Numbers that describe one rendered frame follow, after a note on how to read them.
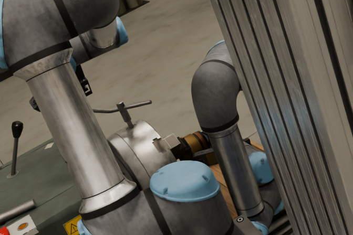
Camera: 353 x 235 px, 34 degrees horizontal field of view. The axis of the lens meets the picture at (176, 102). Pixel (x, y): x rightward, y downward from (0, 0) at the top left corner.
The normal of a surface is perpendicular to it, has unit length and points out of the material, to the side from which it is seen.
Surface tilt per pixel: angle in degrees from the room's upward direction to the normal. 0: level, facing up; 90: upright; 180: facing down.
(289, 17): 90
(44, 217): 0
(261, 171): 90
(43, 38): 73
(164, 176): 8
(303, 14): 90
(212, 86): 51
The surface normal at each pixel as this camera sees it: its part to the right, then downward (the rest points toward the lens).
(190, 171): -0.23, -0.90
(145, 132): -0.18, -0.72
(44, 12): 0.17, 0.11
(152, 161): 0.11, -0.35
